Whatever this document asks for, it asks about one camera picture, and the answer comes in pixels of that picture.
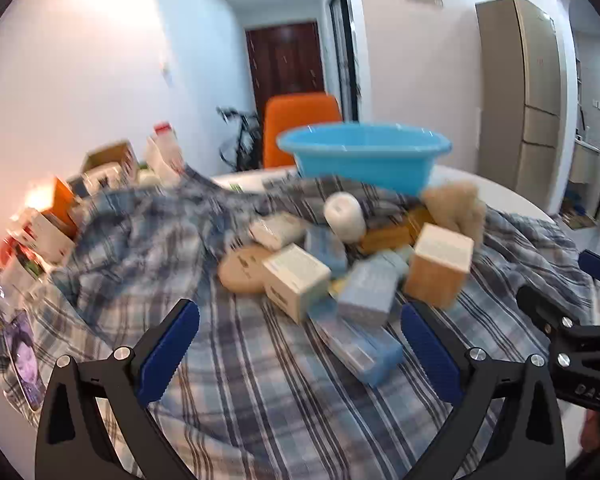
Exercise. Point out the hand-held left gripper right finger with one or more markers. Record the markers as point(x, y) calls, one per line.
point(427, 355)

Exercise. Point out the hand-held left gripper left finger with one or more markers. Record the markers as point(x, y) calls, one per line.
point(172, 350)

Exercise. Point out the white and tan box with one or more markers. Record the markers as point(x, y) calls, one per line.
point(440, 270)

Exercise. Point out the round tan disc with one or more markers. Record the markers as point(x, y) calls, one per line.
point(240, 270)

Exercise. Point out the beige plush toy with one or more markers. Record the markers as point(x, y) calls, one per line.
point(455, 205)

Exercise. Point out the white box with grey print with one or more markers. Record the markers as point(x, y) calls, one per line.
point(295, 280)

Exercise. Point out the white yarn ball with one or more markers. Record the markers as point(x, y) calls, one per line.
point(345, 215)

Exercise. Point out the blue plastic basin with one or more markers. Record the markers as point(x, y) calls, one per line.
point(365, 160)

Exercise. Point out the light blue packet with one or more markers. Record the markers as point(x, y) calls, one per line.
point(325, 250)
point(360, 350)
point(370, 290)

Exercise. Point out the blue plaid cloth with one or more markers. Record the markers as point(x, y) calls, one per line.
point(260, 400)

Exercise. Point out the yellow orange case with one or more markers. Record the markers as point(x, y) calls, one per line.
point(387, 235)

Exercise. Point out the purple photo card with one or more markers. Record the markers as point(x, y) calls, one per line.
point(25, 360)

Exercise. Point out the white soft packet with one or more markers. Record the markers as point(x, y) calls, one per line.
point(280, 230)

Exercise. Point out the orange carton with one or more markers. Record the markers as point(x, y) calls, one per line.
point(62, 205)

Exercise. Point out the milk bottle with red cap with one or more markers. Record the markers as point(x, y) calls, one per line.
point(162, 155)

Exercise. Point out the open cardboard box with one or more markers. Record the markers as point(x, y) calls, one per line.
point(110, 165)

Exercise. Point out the beige refrigerator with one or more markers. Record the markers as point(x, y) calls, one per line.
point(525, 85)

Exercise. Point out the black bicycle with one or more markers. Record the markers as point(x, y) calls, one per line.
point(245, 135)

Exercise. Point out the orange chair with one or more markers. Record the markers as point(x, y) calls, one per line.
point(300, 115)

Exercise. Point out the dark wooden door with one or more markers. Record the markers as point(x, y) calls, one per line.
point(285, 65)

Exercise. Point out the glass sliding door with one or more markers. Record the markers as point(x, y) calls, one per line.
point(344, 50)

